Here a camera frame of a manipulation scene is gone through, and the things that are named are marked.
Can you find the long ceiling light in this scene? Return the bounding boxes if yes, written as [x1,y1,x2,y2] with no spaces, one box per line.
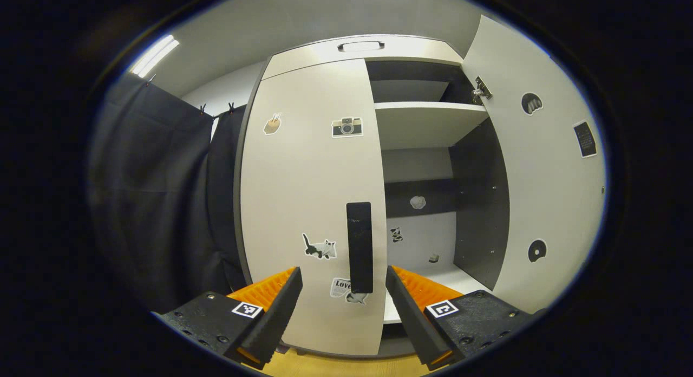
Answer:
[129,34,180,79]

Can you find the cream cabinet door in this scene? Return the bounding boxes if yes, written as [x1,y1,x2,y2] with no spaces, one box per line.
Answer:
[460,15,607,314]
[238,58,388,357]

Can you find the metal door hinge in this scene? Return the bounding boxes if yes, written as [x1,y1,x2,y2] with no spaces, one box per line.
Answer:
[470,76,494,105]

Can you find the cream cabinet inner shelf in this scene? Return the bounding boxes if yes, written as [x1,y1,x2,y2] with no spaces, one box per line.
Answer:
[373,101,489,151]

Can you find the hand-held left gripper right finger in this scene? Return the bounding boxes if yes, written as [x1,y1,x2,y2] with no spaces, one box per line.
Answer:
[385,265,537,372]

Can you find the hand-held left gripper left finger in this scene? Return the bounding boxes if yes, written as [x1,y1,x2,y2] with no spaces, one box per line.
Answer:
[157,266,304,370]

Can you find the black backdrop cloth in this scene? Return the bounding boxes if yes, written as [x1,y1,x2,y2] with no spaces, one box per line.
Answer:
[89,73,251,314]

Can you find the cream double-door shoe cabinet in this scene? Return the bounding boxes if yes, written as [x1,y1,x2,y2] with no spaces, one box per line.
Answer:
[233,34,513,360]

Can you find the cream cabinet drawer front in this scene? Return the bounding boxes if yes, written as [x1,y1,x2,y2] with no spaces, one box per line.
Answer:
[262,35,465,81]

